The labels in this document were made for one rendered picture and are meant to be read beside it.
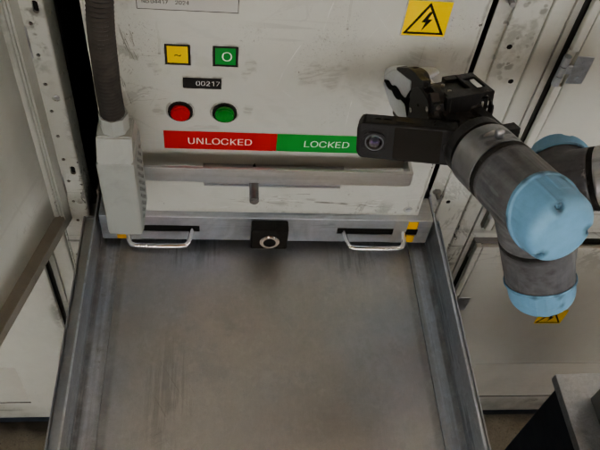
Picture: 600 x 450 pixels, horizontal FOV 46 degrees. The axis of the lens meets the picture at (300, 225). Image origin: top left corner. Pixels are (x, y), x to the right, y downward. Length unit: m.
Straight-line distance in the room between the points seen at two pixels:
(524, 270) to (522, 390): 1.20
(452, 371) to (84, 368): 0.55
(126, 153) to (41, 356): 0.83
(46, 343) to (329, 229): 0.71
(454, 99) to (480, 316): 0.81
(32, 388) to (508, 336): 1.10
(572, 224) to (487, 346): 1.01
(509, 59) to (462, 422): 0.52
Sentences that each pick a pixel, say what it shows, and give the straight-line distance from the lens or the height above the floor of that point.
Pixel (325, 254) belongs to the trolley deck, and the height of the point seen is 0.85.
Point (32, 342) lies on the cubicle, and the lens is 1.61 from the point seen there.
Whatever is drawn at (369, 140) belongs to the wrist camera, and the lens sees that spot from 0.81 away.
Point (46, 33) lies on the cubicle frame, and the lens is 1.00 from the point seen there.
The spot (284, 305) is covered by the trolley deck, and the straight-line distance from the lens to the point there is 1.14.
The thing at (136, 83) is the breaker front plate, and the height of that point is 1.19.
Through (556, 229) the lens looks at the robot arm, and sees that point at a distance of 0.70.
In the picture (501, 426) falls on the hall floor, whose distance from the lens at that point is 2.10.
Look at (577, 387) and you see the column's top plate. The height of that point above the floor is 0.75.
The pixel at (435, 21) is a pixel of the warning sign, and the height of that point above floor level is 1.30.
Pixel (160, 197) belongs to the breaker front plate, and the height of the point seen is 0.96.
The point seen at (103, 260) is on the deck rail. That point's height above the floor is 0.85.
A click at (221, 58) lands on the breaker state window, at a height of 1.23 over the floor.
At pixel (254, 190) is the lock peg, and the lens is 1.05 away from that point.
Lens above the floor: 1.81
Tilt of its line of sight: 51 degrees down
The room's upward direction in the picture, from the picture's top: 8 degrees clockwise
